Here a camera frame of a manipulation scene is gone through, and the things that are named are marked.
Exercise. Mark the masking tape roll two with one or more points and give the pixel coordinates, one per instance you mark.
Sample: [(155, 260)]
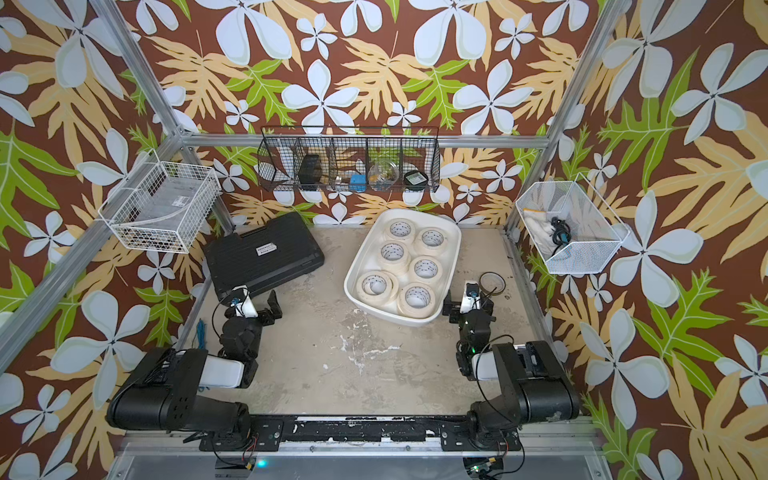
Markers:
[(417, 301)]

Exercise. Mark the masking tape roll four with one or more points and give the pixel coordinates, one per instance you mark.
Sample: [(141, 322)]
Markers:
[(426, 269)]

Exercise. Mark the black wire basket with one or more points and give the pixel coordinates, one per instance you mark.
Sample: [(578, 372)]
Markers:
[(393, 159)]

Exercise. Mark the white wire basket left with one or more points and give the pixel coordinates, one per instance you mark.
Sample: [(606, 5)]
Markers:
[(164, 209)]

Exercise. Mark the masking tape roll three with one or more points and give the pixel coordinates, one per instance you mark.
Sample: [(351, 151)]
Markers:
[(394, 257)]

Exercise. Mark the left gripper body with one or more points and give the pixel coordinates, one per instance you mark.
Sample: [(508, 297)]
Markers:
[(260, 314)]

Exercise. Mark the masking tape roll six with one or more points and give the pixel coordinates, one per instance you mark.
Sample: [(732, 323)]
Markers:
[(431, 241)]

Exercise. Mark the white plastic storage box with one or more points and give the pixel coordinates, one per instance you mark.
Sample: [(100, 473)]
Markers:
[(366, 260)]

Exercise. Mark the white mesh basket right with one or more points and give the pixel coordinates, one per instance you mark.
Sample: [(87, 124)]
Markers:
[(571, 225)]

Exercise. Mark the masking tape roll one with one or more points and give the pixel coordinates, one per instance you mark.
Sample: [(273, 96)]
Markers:
[(377, 287)]

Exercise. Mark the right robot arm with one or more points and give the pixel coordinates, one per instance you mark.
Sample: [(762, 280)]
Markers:
[(534, 387)]

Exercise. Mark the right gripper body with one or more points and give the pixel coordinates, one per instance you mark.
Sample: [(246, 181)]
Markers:
[(459, 308)]

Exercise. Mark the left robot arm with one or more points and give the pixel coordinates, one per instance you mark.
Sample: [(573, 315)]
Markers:
[(162, 393)]

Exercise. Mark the masking tape roll five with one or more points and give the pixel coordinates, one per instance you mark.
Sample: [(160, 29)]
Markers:
[(401, 230)]

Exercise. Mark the black box in basket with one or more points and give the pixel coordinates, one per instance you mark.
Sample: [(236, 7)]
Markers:
[(310, 171)]

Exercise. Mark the blue box in basket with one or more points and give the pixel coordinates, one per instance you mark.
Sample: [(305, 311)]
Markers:
[(358, 183)]

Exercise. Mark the black plastic tool case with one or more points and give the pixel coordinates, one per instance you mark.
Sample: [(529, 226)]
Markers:
[(264, 258)]

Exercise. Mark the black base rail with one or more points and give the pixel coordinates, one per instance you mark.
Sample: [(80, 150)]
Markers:
[(268, 433)]

